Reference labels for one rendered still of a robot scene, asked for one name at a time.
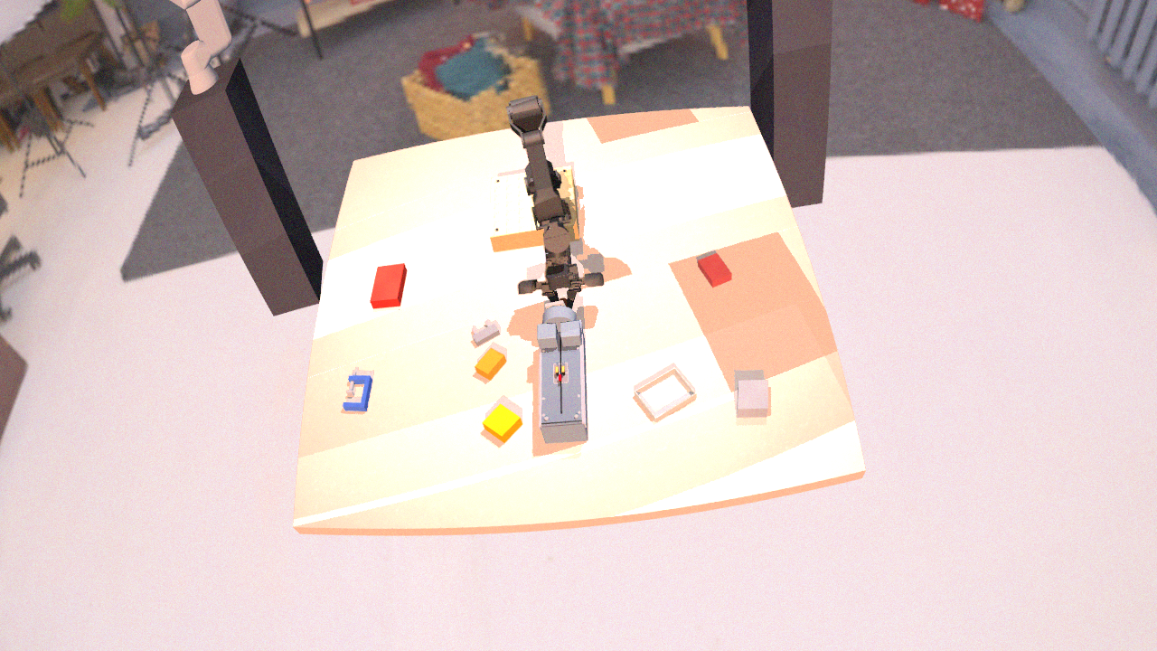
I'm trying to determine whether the red rectangular block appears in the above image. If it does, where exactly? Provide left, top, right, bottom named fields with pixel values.
left=698, top=252, right=732, bottom=287
left=370, top=262, right=407, bottom=308

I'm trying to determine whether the blue rectangular block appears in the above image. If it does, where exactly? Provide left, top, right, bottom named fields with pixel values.
left=342, top=371, right=373, bottom=410

